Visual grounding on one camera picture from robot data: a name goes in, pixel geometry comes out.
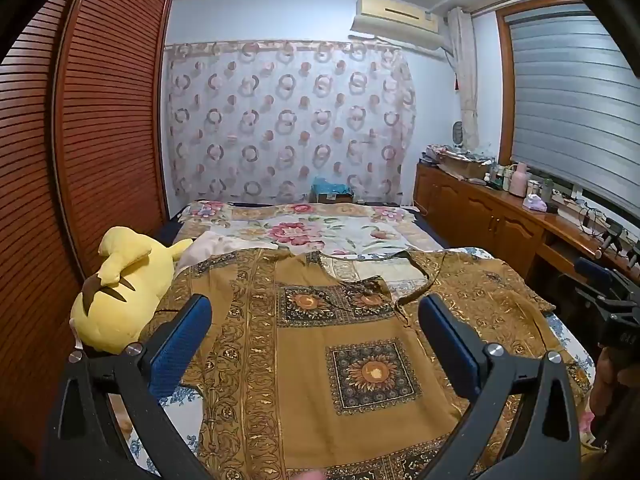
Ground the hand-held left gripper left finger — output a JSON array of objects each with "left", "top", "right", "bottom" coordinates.
[{"left": 45, "top": 294, "right": 216, "bottom": 480}]

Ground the pink thermos bottle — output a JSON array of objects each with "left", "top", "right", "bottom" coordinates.
[{"left": 509, "top": 161, "right": 528, "bottom": 197}]

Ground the golden patterned shirt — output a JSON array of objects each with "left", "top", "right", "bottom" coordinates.
[{"left": 150, "top": 247, "right": 593, "bottom": 480}]

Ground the beige tied curtain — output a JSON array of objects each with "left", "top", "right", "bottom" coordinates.
[{"left": 446, "top": 6, "right": 481, "bottom": 153}]

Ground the beige wall air conditioner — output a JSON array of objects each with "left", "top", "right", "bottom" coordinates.
[{"left": 350, "top": 0, "right": 453, "bottom": 53}]

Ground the person's right hand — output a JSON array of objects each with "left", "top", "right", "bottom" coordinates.
[{"left": 590, "top": 347, "right": 632, "bottom": 426}]

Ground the circle patterned sheer curtain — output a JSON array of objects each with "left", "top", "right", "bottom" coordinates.
[{"left": 162, "top": 40, "right": 418, "bottom": 206}]

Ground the yellow plush toy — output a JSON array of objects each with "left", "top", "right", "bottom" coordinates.
[{"left": 69, "top": 226, "right": 193, "bottom": 356}]

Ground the pale pink cloth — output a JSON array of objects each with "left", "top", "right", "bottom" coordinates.
[{"left": 175, "top": 234, "right": 278, "bottom": 281}]

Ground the blue floral white sheet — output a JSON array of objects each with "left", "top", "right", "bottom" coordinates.
[{"left": 112, "top": 246, "right": 598, "bottom": 480}]

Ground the grey window blind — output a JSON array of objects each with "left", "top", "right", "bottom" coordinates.
[{"left": 505, "top": 2, "right": 640, "bottom": 206}]

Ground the wooden louvered wardrobe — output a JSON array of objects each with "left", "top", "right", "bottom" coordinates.
[{"left": 0, "top": 0, "right": 173, "bottom": 461}]

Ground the long wooden cabinet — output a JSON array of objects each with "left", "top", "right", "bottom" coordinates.
[{"left": 414, "top": 160, "right": 640, "bottom": 281}]

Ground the cardboard box with blue items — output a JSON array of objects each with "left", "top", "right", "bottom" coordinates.
[{"left": 310, "top": 177, "right": 356, "bottom": 204}]

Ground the small black tripod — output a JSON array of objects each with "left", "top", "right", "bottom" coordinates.
[{"left": 600, "top": 224, "right": 624, "bottom": 256}]

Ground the pink floral blanket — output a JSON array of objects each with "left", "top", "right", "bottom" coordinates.
[{"left": 177, "top": 200, "right": 446, "bottom": 261}]

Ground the open cardboard box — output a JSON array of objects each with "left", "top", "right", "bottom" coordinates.
[{"left": 440, "top": 152, "right": 488, "bottom": 181}]

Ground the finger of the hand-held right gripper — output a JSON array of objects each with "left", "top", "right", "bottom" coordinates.
[
  {"left": 574, "top": 257, "right": 618, "bottom": 291},
  {"left": 575, "top": 285, "right": 626, "bottom": 311}
]

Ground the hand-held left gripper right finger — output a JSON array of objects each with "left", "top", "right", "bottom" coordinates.
[{"left": 417, "top": 294, "right": 583, "bottom": 480}]

